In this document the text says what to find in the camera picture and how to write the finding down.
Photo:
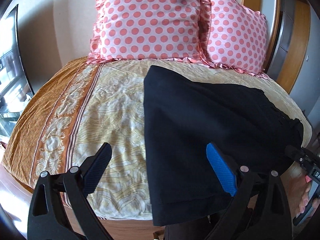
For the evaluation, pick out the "pink polka dot pillow left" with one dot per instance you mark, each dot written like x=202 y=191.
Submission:
x=146 y=29

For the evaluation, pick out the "right hand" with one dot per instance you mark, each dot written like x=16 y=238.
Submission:
x=296 y=188

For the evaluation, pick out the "dark navy pants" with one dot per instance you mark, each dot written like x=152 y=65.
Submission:
x=182 y=117

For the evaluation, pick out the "cream patterned bedspread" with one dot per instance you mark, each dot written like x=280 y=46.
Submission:
x=83 y=106

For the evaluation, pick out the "black flat television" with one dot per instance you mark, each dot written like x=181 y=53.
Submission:
x=15 y=83

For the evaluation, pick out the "wooden headboard frame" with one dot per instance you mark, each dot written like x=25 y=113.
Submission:
x=288 y=29

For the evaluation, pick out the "pink polka dot pillow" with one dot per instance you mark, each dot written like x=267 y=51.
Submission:
x=232 y=36
x=146 y=29

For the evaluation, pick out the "pink polka dot pillow right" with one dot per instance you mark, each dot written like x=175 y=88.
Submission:
x=232 y=36

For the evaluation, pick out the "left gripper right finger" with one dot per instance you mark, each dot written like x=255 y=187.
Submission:
x=259 y=208

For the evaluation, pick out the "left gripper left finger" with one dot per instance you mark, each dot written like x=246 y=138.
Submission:
x=47 y=217

